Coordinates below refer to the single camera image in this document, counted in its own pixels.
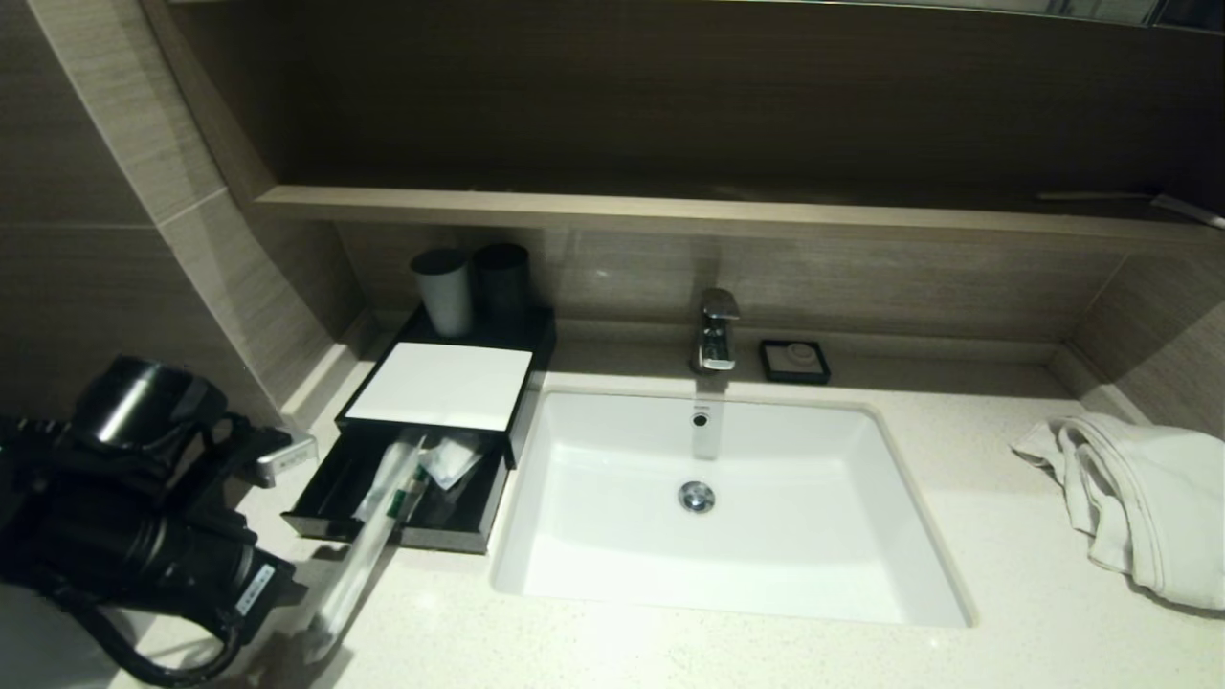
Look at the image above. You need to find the toothbrush with green mark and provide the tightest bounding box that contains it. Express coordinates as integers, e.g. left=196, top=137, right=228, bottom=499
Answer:
left=304, top=433, right=429, bottom=663

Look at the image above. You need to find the long clear packet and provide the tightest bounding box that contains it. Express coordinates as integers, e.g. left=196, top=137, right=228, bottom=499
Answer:
left=354, top=445, right=403, bottom=522

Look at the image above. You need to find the black sliding drawer tray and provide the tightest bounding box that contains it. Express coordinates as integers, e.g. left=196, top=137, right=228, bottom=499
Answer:
left=280, top=421, right=513, bottom=556

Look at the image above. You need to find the small clear cotton packet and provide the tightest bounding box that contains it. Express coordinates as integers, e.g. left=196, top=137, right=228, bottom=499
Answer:
left=419, top=435, right=486, bottom=491

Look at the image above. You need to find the grey plastic cup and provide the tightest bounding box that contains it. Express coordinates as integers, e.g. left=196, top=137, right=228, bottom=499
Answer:
left=412, top=249, right=475, bottom=338

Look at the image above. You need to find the black drawer amenity box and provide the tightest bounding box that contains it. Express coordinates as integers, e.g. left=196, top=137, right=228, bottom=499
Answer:
left=335, top=301, right=558, bottom=470

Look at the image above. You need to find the black plastic cup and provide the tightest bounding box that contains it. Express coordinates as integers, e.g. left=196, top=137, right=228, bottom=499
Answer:
left=475, top=243, right=532, bottom=322

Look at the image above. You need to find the chrome faucet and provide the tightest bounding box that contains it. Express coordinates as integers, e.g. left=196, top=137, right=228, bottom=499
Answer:
left=691, top=289, right=741, bottom=374

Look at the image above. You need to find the black square soap dish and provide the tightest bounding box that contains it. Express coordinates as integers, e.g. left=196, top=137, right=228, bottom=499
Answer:
left=758, top=340, right=832, bottom=387

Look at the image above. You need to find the white ceramic sink basin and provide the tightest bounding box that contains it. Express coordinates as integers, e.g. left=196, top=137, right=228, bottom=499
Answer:
left=493, top=388, right=977, bottom=630

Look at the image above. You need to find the white crumpled towel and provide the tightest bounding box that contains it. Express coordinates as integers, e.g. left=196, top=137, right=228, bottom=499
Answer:
left=1010, top=413, right=1225, bottom=611

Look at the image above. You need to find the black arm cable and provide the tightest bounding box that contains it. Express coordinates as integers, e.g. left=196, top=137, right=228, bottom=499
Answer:
left=57, top=593, right=245, bottom=688

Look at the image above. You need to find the wooden wall shelf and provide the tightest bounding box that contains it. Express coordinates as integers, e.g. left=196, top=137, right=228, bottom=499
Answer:
left=258, top=187, right=1225, bottom=255

